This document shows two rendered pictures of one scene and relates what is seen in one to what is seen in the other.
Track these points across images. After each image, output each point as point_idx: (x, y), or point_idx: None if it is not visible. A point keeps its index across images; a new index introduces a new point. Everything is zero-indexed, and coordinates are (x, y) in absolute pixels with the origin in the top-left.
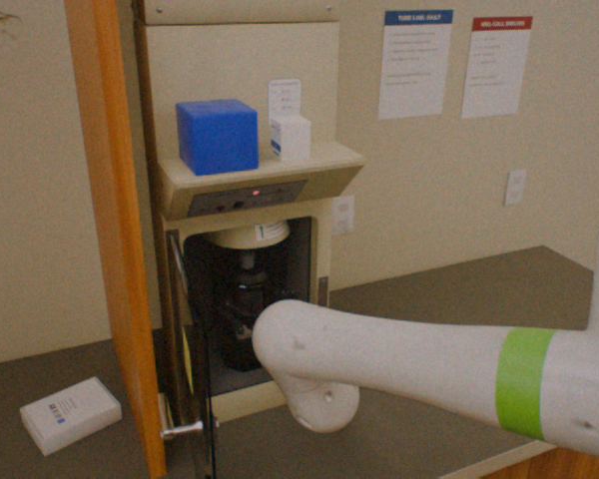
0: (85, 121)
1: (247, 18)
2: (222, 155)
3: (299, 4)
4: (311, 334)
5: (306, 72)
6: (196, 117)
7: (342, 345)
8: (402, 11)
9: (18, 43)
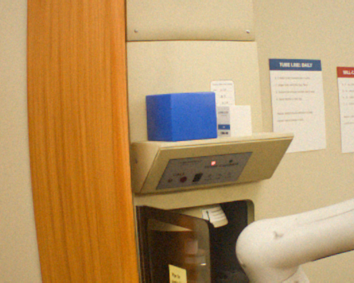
0: (45, 139)
1: (193, 36)
2: (191, 124)
3: (227, 28)
4: (287, 226)
5: (237, 76)
6: (173, 93)
7: (311, 223)
8: (282, 59)
9: None
